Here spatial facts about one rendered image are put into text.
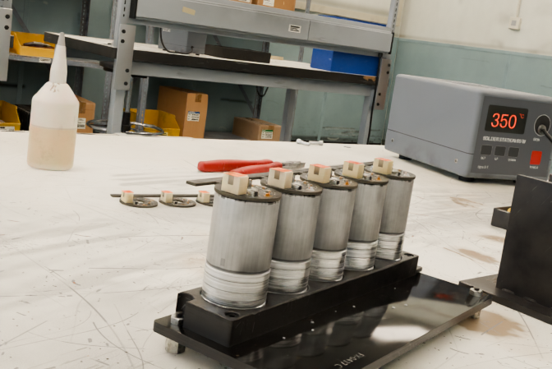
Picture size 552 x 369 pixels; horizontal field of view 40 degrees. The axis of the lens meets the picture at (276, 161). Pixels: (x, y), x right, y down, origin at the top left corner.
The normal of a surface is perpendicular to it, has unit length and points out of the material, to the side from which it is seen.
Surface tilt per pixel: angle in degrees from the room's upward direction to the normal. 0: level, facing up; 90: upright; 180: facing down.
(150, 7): 90
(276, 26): 90
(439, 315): 0
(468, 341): 0
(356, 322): 0
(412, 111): 90
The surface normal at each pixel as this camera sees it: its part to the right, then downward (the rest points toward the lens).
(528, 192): -0.75, 0.00
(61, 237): 0.14, -0.98
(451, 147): -0.90, -0.05
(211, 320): -0.58, 0.05
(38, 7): 0.59, 0.22
